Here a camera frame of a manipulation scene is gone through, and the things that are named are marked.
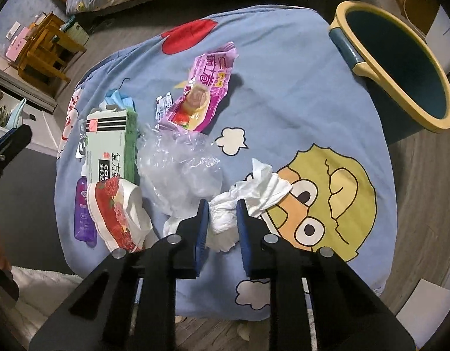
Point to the small white sachet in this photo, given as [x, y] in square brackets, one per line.
[162, 105]

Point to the white paper sheet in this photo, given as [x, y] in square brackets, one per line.
[424, 311]

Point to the white tissue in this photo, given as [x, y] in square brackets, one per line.
[261, 190]

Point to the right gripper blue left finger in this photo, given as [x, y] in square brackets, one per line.
[202, 221]

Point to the blue cartoon cloth cushion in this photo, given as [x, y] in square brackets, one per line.
[292, 104]

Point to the white green jar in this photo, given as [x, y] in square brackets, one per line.
[75, 31]

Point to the small wooden stool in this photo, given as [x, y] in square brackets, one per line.
[46, 53]

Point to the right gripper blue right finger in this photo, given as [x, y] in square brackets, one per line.
[242, 216]

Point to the clear plastic wrap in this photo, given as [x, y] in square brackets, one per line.
[177, 169]

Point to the purple tube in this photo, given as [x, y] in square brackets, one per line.
[84, 227]

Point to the teal and yellow trash bin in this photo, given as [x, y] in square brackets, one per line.
[405, 81]

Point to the pink snack wrapper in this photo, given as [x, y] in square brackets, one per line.
[207, 85]

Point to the wooden cabinet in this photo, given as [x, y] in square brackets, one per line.
[420, 14]

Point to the red floral tissue pack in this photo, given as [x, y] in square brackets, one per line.
[116, 207]

